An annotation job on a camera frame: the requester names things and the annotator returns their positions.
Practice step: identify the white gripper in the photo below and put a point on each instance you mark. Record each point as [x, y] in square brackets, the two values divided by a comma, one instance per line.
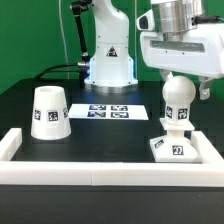
[200, 52]

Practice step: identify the white lamp bulb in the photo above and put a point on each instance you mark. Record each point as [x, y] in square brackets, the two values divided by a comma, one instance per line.
[178, 93]

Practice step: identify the white lamp base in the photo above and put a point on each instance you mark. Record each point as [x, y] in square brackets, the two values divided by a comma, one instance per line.
[174, 147]

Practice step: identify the white lamp shade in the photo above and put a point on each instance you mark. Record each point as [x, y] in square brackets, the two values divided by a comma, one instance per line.
[50, 120]

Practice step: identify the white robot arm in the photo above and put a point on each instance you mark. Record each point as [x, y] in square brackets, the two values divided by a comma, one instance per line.
[175, 36]

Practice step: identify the white marker sheet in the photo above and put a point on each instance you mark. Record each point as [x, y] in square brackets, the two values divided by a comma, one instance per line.
[108, 112]

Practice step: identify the white U-shaped fence frame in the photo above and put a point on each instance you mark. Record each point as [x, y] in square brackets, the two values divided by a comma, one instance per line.
[209, 173]

